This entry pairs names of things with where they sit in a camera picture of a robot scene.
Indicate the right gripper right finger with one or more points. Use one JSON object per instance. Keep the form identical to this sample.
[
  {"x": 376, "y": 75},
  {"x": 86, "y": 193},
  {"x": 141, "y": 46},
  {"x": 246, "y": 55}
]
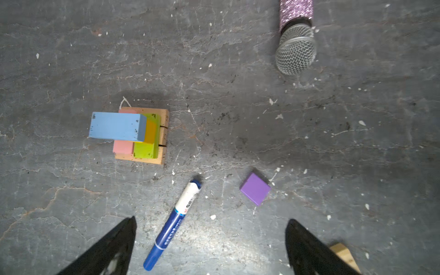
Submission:
[{"x": 309, "y": 256}]

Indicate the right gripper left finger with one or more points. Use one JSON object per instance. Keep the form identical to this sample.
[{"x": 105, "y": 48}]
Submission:
[{"x": 111, "y": 255}]

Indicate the yellow arch block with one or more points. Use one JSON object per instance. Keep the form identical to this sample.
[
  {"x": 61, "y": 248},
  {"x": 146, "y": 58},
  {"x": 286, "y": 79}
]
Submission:
[{"x": 150, "y": 131}]

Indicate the pink block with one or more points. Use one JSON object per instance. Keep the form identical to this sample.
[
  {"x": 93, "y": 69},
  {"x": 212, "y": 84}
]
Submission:
[{"x": 122, "y": 146}]

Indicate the purple cube block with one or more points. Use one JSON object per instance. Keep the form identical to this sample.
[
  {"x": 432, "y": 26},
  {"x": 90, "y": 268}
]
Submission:
[{"x": 255, "y": 189}]

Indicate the glitter sprinkle tube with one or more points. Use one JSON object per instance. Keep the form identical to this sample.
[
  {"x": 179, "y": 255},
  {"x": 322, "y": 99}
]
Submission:
[{"x": 297, "y": 47}]

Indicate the natural wood block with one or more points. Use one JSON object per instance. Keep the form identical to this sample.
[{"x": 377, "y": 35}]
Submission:
[
  {"x": 156, "y": 161},
  {"x": 163, "y": 136},
  {"x": 164, "y": 114}
]

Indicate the lime green block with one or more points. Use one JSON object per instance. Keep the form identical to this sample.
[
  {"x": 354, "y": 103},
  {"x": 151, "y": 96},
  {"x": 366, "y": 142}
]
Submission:
[{"x": 149, "y": 151}]

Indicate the blue white marker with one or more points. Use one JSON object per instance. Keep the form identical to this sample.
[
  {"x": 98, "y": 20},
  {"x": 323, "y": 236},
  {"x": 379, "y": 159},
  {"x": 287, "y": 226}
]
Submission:
[{"x": 173, "y": 223}]

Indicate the small natural wood cube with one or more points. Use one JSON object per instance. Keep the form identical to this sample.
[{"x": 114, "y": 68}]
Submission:
[{"x": 345, "y": 255}]

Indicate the light blue block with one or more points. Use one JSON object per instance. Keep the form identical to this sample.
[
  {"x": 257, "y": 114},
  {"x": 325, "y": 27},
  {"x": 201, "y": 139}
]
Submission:
[{"x": 103, "y": 126}]

